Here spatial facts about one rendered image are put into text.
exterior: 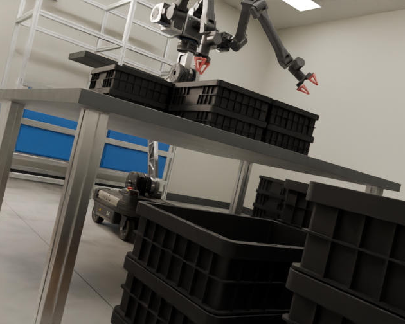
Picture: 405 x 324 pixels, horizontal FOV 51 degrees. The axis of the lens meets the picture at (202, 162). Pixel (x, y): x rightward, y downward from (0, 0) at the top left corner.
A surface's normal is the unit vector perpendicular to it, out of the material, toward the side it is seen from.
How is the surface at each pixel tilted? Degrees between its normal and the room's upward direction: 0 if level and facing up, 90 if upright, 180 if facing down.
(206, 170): 90
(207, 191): 90
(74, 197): 90
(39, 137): 90
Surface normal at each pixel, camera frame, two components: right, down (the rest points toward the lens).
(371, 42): -0.78, -0.18
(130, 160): 0.59, 0.14
